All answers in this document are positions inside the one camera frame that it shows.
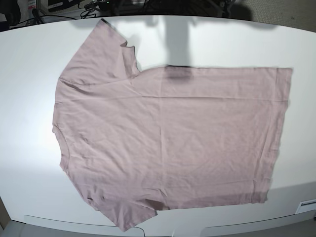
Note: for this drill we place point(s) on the pink T-shirt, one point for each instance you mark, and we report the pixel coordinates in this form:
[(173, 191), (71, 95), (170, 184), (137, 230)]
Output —
[(137, 142)]

